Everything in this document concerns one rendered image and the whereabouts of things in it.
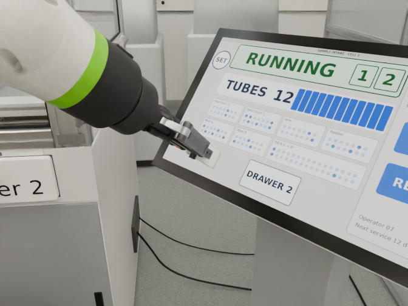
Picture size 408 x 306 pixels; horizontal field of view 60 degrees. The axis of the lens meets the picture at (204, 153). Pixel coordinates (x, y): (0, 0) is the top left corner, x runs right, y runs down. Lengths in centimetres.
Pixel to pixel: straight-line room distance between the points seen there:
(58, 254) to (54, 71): 73
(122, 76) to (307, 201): 30
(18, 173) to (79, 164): 13
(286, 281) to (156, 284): 112
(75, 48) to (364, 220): 39
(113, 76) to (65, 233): 66
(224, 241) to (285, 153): 148
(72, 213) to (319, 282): 59
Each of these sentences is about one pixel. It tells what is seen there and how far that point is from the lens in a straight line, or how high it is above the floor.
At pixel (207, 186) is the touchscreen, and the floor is 97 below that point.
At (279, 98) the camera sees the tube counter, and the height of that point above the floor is 111.
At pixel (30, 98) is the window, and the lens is 85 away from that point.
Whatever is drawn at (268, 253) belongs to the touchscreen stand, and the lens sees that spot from 74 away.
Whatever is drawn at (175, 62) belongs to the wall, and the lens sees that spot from 399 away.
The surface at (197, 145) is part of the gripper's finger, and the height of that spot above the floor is 107.
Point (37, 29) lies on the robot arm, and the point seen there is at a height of 124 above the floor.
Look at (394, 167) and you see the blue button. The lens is 52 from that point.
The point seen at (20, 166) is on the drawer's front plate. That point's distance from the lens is 88.
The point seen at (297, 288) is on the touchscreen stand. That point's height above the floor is 75.
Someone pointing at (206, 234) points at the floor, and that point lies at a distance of 205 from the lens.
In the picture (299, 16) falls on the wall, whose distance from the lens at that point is 404.
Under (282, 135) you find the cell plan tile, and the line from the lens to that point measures 57.
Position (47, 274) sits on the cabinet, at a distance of 108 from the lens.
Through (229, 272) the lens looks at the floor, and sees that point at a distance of 183.
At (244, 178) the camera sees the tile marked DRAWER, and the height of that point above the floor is 100.
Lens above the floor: 127
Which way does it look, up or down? 25 degrees down
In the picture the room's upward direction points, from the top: straight up
